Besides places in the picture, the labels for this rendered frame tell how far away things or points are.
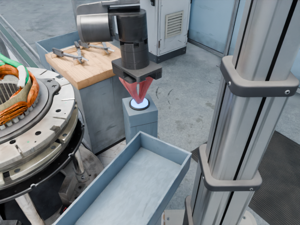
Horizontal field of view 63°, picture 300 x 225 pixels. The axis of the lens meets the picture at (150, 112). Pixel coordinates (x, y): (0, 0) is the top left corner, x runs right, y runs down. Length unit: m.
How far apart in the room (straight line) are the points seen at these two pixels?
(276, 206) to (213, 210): 1.10
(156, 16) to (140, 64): 2.23
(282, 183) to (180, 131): 0.80
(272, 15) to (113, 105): 0.49
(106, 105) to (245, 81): 0.42
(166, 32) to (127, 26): 2.37
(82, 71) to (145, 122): 0.22
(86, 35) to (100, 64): 0.22
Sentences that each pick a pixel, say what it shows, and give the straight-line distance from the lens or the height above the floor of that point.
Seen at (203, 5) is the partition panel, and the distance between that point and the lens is 3.04.
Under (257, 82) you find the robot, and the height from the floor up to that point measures 1.18.
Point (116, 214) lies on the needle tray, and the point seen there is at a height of 1.03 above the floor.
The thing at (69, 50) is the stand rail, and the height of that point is 1.07.
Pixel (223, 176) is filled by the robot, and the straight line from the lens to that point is 0.59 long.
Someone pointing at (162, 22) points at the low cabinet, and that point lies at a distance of 2.78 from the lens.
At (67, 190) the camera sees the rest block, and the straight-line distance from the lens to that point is 0.65.
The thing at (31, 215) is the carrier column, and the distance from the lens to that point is 0.59.
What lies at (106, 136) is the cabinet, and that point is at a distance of 0.79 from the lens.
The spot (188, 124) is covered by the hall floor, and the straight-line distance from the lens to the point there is 2.10.
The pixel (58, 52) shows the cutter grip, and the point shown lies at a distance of 0.74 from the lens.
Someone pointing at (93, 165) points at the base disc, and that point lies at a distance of 0.77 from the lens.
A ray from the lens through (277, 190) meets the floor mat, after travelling 1.83.
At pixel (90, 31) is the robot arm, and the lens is 0.48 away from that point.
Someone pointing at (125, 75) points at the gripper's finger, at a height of 1.12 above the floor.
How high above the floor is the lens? 1.39
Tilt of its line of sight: 39 degrees down
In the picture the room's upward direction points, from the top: straight up
